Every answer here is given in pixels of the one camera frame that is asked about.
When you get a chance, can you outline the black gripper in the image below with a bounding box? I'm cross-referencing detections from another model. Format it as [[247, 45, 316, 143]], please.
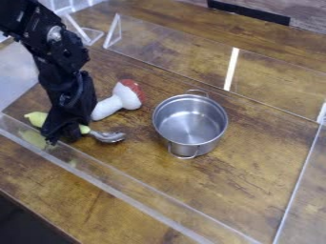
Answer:
[[36, 60, 99, 146]]

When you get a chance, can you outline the green handled metal spoon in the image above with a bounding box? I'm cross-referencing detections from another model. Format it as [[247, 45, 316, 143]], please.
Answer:
[[24, 112, 124, 143]]

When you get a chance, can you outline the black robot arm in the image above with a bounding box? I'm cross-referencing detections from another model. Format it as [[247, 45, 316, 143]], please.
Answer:
[[0, 0, 96, 144]]

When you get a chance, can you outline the white red toy mushroom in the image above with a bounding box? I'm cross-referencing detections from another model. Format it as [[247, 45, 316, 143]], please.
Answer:
[[92, 79, 146, 121]]

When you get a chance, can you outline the small steel pot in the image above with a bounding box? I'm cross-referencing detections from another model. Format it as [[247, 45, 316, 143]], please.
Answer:
[[151, 90, 230, 159]]

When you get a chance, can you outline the black baseboard strip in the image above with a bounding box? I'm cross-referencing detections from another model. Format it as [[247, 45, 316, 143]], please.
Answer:
[[206, 0, 290, 26]]

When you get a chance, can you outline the clear acrylic enclosure wall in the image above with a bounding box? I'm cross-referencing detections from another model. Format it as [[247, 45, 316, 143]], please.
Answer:
[[0, 10, 326, 244]]

